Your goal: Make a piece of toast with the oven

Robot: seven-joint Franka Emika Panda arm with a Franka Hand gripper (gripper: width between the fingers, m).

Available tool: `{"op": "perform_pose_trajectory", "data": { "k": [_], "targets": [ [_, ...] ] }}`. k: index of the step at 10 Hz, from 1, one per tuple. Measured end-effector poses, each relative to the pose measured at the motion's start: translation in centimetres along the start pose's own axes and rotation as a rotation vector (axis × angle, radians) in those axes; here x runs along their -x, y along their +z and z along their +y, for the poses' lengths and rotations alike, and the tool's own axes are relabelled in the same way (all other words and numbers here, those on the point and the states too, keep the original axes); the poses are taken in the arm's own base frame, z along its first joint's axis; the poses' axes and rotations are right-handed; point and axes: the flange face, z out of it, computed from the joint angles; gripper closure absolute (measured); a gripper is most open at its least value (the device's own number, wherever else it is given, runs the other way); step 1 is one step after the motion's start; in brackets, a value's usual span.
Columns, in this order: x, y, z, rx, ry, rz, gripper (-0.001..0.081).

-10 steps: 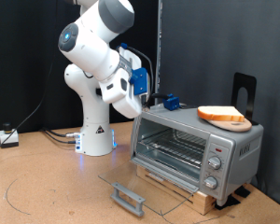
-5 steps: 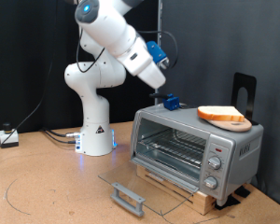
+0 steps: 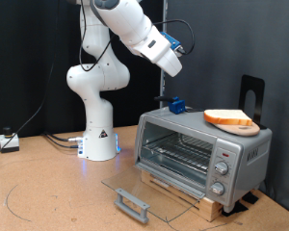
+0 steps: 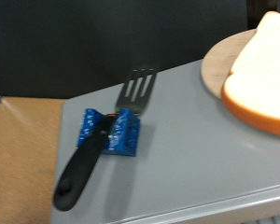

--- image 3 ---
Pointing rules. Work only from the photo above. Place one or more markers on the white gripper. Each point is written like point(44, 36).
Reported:
point(170, 62)

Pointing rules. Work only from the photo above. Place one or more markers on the spatula with blue grip block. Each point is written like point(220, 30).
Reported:
point(177, 106)

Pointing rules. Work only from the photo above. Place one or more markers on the slice of white bread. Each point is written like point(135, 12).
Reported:
point(226, 116)

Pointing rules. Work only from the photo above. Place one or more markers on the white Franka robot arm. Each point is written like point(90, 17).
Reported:
point(99, 122)

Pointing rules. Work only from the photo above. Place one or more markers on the silver toaster oven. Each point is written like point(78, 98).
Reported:
point(196, 123)

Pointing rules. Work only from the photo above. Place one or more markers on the silver oven knob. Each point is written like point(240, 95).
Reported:
point(217, 188)
point(221, 167)

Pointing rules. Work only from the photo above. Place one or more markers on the vertical metal pole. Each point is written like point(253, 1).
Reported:
point(164, 89)

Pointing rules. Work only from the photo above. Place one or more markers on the grey backdrop curtain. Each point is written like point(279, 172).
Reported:
point(231, 38)

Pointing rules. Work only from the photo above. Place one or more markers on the black metal bookend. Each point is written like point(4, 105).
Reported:
point(244, 93)

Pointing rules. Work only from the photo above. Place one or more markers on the round wooden cutting board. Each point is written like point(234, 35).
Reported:
point(244, 130)

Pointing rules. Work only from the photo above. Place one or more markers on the black backdrop curtain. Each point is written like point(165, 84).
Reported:
point(22, 48)

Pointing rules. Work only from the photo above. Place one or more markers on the wooden block base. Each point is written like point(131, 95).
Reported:
point(208, 208)

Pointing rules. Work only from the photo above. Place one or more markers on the black foam pad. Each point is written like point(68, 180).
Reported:
point(234, 208)
point(250, 197)

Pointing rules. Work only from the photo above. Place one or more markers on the emergency stop button box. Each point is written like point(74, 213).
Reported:
point(9, 142)

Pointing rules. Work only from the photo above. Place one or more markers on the wrist camera on blue mount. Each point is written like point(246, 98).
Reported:
point(170, 41)

